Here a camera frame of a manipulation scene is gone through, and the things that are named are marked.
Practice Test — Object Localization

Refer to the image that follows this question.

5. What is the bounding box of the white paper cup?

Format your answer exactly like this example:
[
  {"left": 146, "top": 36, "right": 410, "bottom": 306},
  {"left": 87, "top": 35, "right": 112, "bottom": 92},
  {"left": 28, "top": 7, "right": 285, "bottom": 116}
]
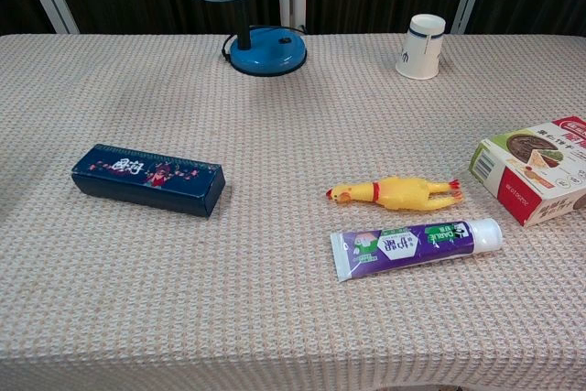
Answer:
[{"left": 395, "top": 14, "right": 447, "bottom": 80}]

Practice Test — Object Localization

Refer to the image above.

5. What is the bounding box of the red green snack box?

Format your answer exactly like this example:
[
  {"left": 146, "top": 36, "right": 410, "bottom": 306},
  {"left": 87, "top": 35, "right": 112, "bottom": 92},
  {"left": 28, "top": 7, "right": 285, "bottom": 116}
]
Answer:
[{"left": 468, "top": 115, "right": 586, "bottom": 228}]

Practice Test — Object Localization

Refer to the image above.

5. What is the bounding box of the blue glasses case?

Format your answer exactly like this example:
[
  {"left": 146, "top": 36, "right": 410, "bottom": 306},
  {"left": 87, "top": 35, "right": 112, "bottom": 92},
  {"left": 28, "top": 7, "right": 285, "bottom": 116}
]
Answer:
[{"left": 71, "top": 143, "right": 227, "bottom": 219}]

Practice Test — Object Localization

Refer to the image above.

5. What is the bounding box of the yellow rubber chicken toy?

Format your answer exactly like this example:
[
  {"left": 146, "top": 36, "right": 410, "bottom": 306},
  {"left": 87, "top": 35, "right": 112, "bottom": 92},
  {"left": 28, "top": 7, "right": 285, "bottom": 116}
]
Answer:
[{"left": 325, "top": 176, "right": 465, "bottom": 212}]

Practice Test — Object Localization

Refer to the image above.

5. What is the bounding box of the blue desk lamp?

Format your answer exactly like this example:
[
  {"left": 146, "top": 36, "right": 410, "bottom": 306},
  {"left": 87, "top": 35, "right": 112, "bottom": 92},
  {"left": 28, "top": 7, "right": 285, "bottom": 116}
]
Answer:
[{"left": 172, "top": 0, "right": 308, "bottom": 76}]

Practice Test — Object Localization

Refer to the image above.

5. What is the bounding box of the beige woven tablecloth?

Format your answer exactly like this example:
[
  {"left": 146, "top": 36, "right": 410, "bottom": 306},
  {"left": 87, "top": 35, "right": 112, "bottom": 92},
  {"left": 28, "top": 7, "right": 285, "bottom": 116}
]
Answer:
[{"left": 0, "top": 33, "right": 586, "bottom": 391}]

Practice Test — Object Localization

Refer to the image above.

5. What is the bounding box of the purple toothpaste tube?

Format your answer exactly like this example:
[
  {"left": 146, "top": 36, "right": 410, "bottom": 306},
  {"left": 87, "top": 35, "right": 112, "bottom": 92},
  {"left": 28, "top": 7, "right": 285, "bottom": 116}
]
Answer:
[{"left": 330, "top": 217, "right": 504, "bottom": 283}]

